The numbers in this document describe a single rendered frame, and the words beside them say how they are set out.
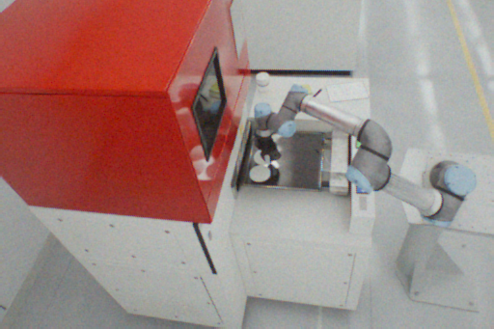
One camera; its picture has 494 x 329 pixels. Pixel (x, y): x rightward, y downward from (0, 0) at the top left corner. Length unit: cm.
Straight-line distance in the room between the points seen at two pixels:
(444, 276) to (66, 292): 239
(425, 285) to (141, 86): 212
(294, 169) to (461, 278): 131
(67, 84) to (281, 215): 113
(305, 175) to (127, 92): 110
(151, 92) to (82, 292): 213
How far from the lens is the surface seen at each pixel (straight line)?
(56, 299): 299
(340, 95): 216
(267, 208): 186
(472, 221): 196
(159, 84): 96
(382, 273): 265
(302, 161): 192
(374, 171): 148
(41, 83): 114
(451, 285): 270
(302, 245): 181
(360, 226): 175
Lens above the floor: 237
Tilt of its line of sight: 47 degrees down
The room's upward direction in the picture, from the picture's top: 10 degrees counter-clockwise
